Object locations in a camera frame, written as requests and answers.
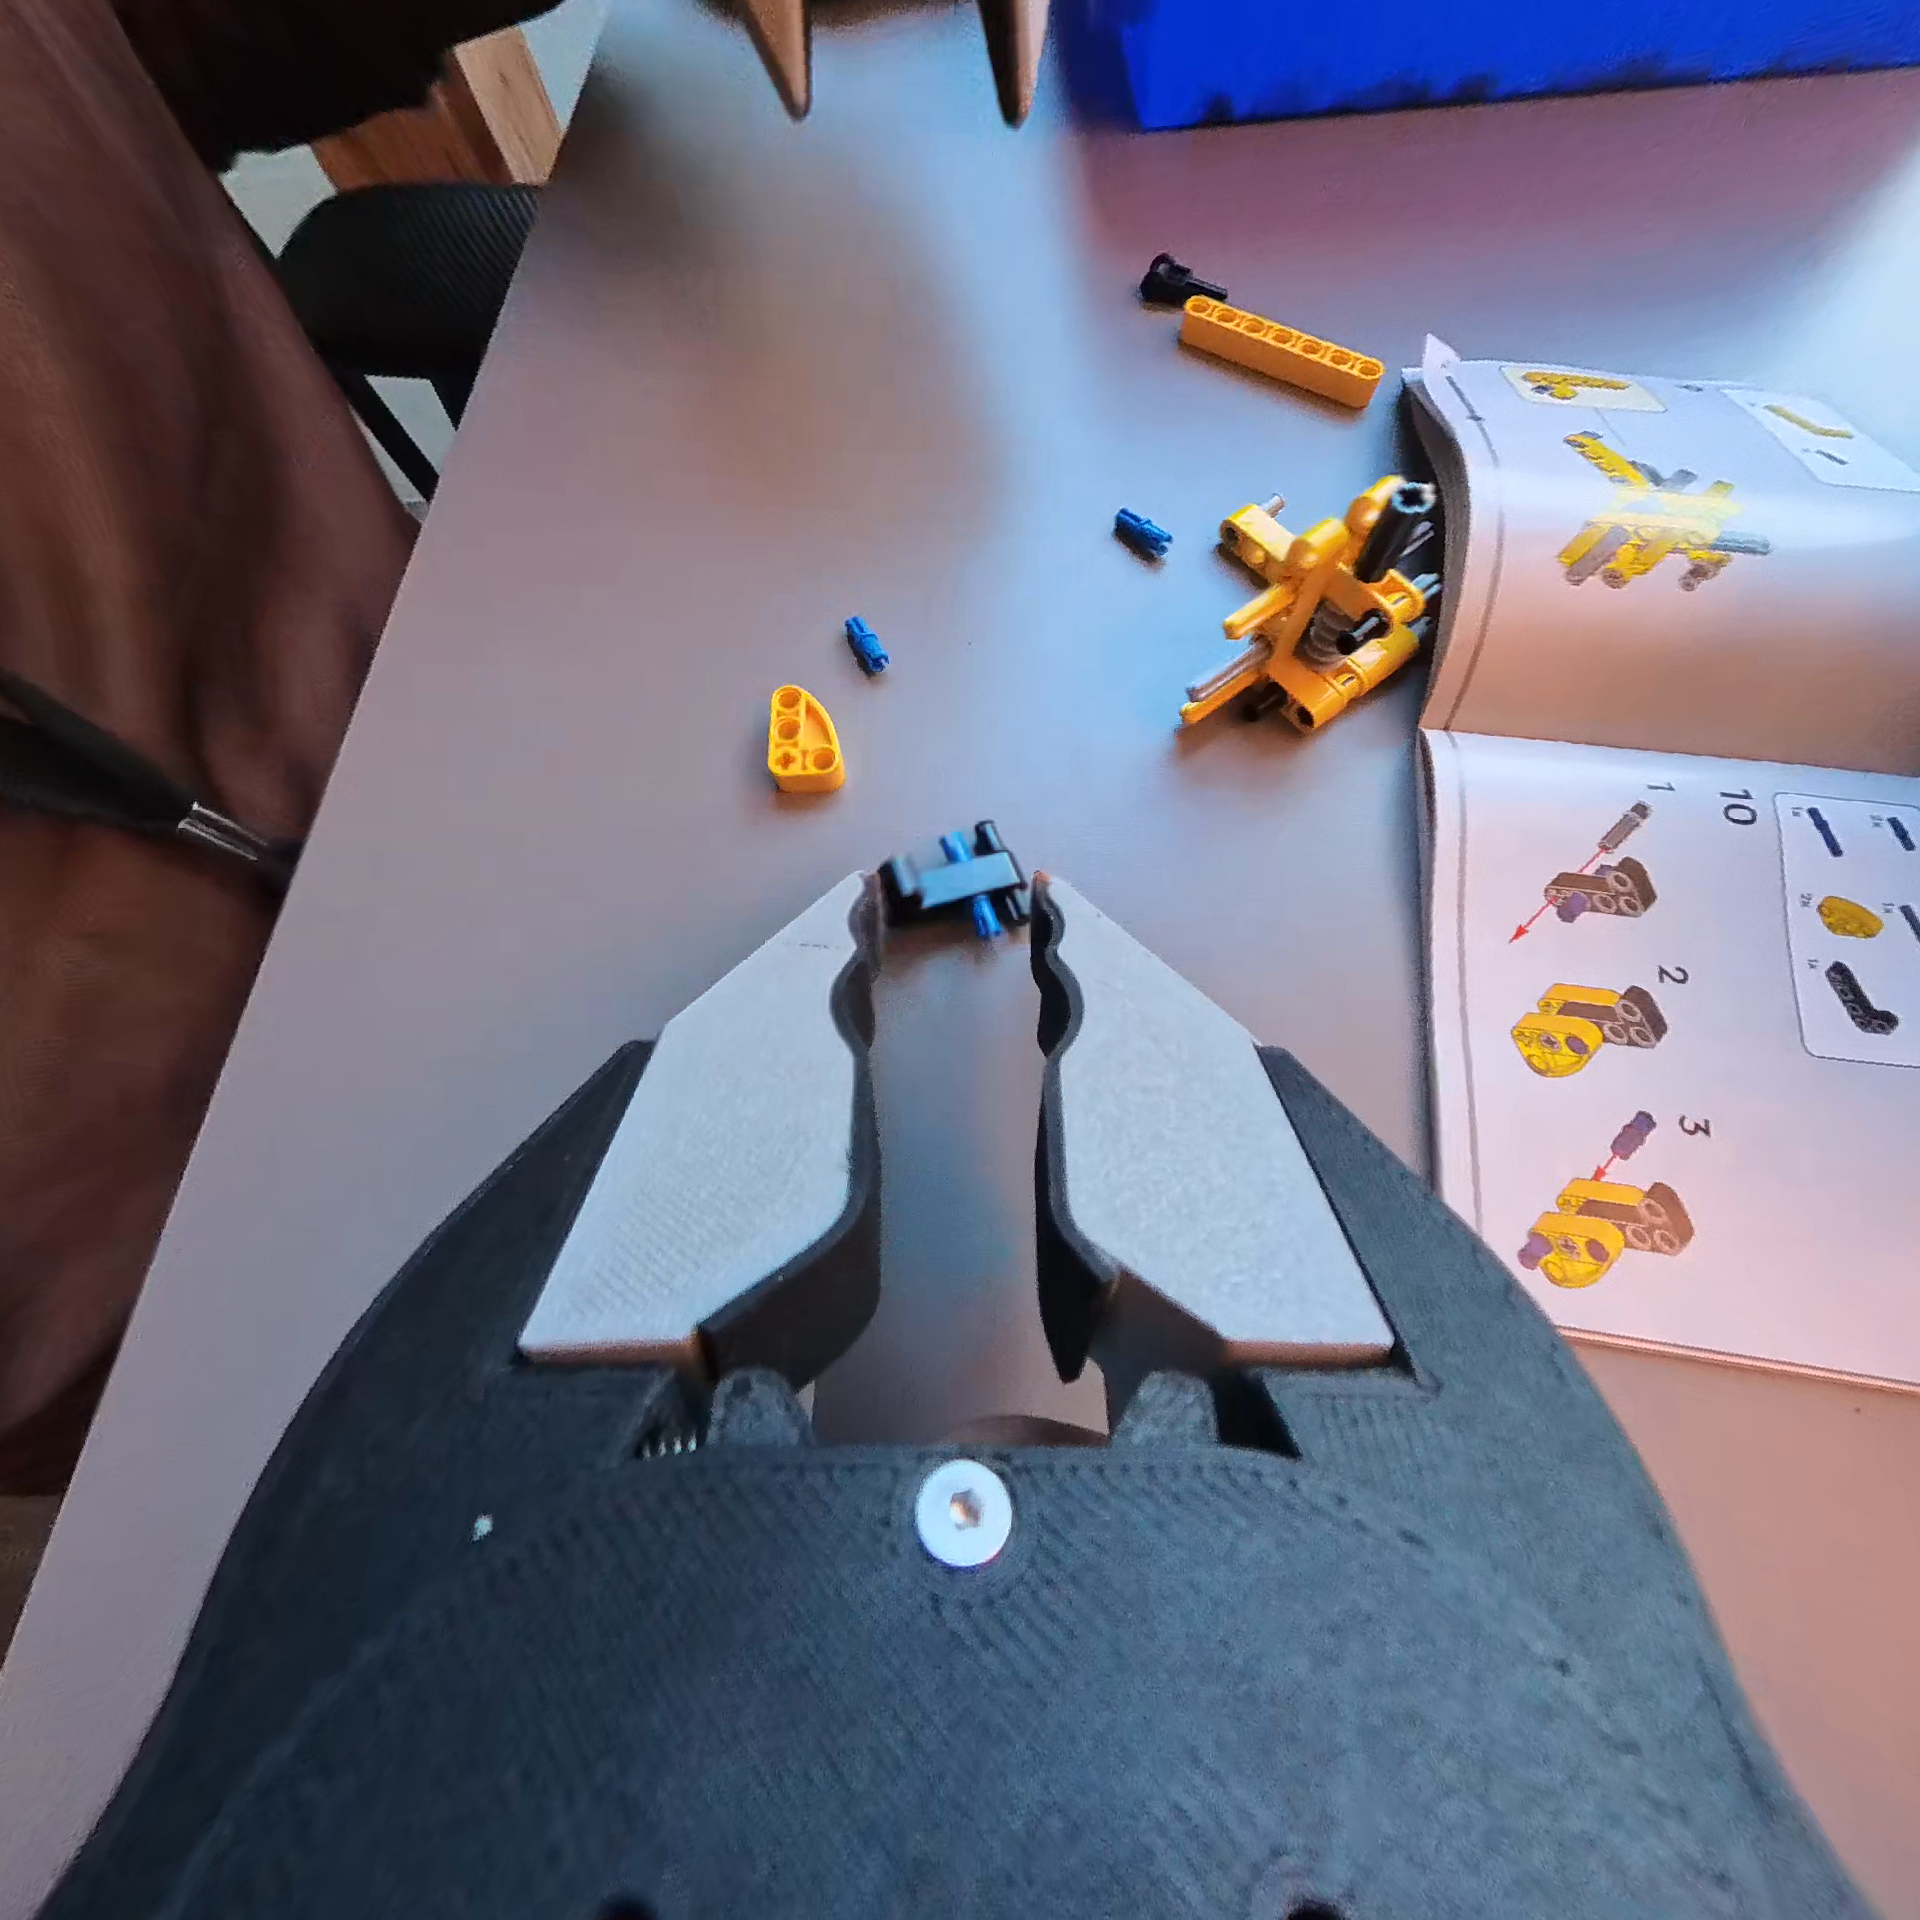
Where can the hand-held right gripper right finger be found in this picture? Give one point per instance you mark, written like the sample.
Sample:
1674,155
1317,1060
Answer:
1215,1155

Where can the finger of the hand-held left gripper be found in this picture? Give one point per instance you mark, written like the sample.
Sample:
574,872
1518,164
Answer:
1018,52
780,44

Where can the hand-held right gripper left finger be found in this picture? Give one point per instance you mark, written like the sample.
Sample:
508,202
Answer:
707,1155

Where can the black lego connector piece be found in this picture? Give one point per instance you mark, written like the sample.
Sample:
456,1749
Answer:
954,877

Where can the blue plastic bin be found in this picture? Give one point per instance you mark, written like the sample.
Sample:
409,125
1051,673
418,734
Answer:
1427,52

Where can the black lego pin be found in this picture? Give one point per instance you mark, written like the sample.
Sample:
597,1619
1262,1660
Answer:
1171,281

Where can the yellow lego beam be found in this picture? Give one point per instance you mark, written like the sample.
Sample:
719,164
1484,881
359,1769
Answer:
1283,351

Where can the yellow curved lego piece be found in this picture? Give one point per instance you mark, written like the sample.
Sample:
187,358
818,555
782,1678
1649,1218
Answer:
807,743

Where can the lego instruction booklet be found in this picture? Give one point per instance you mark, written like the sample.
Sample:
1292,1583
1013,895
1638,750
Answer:
1651,929

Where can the blue lego pin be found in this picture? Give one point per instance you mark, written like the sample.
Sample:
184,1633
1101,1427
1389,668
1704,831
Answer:
868,644
1144,532

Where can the yellow lego assembly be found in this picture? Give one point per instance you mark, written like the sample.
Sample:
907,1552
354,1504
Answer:
1321,600

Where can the wooden furniture panel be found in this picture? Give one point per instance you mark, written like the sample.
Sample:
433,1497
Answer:
467,127

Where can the black mesh chair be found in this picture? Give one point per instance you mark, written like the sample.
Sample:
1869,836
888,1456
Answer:
406,270

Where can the person's brown clothing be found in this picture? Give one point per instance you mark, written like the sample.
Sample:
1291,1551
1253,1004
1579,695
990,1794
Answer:
135,524

